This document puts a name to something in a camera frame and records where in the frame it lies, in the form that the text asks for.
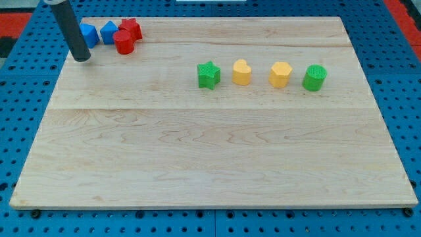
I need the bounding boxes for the yellow hexagon block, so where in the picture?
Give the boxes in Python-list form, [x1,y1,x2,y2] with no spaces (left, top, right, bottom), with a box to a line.
[268,62,293,88]

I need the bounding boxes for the green star block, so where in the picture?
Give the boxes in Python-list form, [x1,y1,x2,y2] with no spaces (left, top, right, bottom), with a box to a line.
[197,61,221,90]

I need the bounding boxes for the red star block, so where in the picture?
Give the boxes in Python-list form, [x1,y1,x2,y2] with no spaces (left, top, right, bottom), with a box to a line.
[118,18,143,42]

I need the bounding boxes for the blue pentagon block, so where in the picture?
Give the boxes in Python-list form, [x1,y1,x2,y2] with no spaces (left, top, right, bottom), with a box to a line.
[100,21,118,45]

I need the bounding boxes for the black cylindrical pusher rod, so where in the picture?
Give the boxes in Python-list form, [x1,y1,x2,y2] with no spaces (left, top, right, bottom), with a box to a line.
[43,0,91,62]

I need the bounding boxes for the wooden board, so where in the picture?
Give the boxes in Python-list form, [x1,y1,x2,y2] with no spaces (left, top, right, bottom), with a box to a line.
[10,17,418,210]

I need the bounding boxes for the green cylinder block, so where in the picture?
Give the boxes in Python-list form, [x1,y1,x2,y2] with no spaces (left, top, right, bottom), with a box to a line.
[302,65,328,92]

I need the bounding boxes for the red cylinder block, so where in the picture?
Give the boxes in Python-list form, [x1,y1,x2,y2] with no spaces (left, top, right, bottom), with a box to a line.
[112,30,134,55]

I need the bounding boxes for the blue cube block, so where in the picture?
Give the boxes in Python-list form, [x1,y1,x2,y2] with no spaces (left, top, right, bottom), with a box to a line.
[80,23,99,49]

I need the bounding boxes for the yellow heart block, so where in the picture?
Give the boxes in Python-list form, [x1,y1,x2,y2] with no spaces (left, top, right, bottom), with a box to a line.
[232,59,252,86]

